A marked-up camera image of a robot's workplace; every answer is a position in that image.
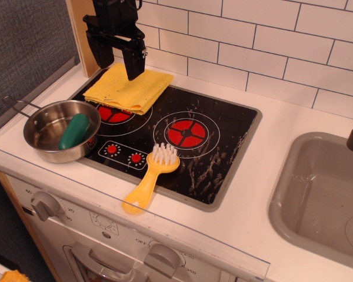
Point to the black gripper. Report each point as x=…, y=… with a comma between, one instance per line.
x=114, y=25

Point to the yellow towel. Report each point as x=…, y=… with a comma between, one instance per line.
x=114, y=90

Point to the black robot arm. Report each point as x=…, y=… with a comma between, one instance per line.
x=114, y=26

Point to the green toy pickle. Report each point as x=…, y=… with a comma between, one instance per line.
x=74, y=132

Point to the stainless steel pot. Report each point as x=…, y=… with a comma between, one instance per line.
x=45, y=126

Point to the wooden side panel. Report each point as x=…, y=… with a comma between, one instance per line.
x=77, y=10

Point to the yellow dish brush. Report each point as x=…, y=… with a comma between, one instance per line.
x=163, y=159

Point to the black toy stovetop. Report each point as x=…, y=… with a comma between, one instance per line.
x=211, y=137

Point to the grey left oven knob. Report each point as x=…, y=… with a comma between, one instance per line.
x=45, y=205

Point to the grey oven knob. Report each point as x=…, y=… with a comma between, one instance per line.
x=163, y=260
x=45, y=205

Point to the grey right oven knob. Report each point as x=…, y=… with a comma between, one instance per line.
x=163, y=260

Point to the orange object bottom left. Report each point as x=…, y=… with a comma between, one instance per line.
x=14, y=276

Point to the grey toy sink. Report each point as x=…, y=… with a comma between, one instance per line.
x=312, y=205

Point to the grey oven door handle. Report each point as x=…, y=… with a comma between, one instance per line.
x=113, y=266

